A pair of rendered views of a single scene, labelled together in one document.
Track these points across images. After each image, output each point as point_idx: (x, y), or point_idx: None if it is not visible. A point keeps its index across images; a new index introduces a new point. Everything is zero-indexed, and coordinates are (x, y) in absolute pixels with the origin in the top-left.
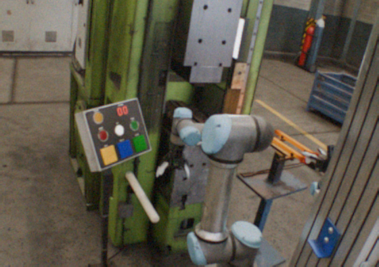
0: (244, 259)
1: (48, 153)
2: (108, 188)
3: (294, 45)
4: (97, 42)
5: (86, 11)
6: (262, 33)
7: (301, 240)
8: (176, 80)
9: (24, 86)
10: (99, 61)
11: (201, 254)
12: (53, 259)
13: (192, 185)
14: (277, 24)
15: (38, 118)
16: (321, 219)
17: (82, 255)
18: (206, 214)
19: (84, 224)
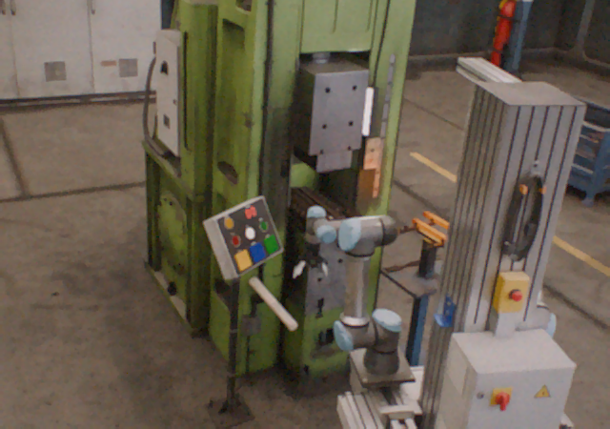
0: (387, 342)
1: (115, 269)
2: (237, 296)
3: (479, 38)
4: (198, 127)
5: (175, 85)
6: (396, 99)
7: (433, 318)
8: (297, 162)
9: (34, 166)
10: (203, 149)
11: (347, 338)
12: (162, 402)
13: (329, 286)
14: (447, 5)
15: (81, 217)
16: (443, 296)
17: (198, 393)
18: (348, 301)
19: (193, 355)
